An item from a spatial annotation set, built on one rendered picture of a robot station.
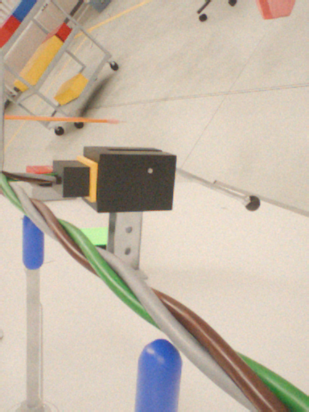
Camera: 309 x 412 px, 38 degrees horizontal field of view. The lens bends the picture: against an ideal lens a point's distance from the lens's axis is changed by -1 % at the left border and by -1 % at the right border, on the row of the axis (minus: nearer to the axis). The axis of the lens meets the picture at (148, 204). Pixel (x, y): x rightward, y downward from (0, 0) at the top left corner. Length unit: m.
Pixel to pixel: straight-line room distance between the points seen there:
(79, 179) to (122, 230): 0.05
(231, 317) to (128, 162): 0.12
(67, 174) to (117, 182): 0.03
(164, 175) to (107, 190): 0.04
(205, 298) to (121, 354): 0.09
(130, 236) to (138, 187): 0.04
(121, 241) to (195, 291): 0.06
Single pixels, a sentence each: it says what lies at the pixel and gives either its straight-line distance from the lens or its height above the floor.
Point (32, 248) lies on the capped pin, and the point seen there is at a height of 1.22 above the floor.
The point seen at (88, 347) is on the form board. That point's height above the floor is 1.15.
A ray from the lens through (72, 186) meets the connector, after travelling 0.30.
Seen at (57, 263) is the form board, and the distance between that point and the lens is 0.35.
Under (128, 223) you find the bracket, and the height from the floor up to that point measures 1.13.
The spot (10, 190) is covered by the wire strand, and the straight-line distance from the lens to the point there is 0.16.
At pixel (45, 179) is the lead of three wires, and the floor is 1.19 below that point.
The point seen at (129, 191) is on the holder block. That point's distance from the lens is 0.30.
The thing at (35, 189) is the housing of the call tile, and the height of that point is 1.12.
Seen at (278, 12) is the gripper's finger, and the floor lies 1.13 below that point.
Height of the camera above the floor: 1.28
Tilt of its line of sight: 30 degrees down
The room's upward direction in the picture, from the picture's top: 52 degrees counter-clockwise
